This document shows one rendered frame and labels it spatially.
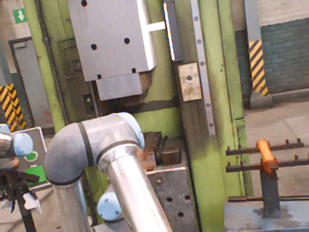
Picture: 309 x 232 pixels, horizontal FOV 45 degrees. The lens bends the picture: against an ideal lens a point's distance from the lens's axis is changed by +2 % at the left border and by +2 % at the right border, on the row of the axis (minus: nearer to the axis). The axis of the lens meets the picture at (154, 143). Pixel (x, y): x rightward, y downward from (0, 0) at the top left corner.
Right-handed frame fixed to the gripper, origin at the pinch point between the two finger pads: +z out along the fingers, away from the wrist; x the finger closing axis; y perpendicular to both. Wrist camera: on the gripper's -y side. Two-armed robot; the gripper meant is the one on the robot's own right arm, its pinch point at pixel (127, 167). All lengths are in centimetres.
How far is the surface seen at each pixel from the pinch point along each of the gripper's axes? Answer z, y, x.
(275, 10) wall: 606, -78, 191
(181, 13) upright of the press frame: 40, -57, 30
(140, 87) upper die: 27.0, -28.4, 7.3
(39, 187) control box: 10.2, 6.0, -43.1
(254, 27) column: 575, -55, 147
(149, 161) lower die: 27.6, 6.7, 4.6
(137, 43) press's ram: 27, -47, 10
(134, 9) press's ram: 26, -61, 11
